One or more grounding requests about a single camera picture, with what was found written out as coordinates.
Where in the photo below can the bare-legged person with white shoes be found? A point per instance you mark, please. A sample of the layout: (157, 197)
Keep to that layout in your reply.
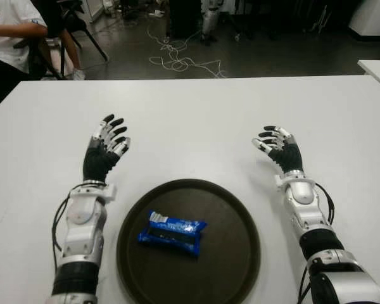
(72, 50)

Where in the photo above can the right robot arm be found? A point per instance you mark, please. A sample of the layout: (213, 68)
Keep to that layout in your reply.
(304, 196)

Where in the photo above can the black cabinet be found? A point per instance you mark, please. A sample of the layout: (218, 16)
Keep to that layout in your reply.
(183, 19)

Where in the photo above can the seated person in white shirt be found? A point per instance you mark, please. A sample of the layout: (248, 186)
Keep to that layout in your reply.
(6, 25)

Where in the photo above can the grey folded metal frame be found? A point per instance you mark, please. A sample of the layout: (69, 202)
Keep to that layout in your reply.
(321, 22)

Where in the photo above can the white pedestal with black base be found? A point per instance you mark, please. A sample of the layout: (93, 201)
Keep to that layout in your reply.
(373, 16)

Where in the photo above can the white power strip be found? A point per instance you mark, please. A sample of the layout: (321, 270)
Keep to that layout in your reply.
(158, 13)

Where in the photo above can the blue Oreo cookie pack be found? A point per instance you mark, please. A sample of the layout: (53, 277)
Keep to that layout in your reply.
(174, 231)

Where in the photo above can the round dark brown tray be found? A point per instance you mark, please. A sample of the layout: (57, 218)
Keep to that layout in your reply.
(228, 253)

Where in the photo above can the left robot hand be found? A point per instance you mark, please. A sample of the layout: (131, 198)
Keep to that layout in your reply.
(96, 163)

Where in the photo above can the white cupboard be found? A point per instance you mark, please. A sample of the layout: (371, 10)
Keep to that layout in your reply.
(93, 9)

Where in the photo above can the silver humanoid robot legs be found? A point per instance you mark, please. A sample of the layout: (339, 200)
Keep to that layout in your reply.
(209, 19)

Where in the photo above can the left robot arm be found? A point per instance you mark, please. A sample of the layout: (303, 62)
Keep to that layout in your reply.
(84, 215)

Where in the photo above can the black chair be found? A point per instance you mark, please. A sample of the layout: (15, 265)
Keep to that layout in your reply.
(68, 22)

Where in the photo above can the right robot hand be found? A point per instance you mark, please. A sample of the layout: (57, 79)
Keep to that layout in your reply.
(289, 156)

